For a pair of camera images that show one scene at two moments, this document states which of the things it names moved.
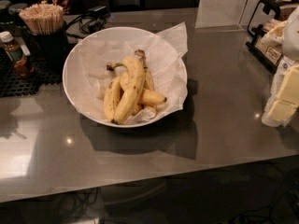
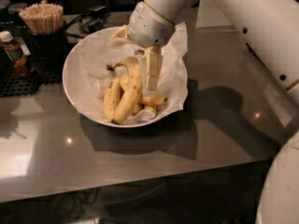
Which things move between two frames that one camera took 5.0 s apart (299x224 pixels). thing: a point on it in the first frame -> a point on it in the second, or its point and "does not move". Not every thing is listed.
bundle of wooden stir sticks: x=44 y=19 does not move
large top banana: x=132 y=82 does not move
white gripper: x=292 y=37 -> x=149 y=26
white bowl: x=123 y=77 does not move
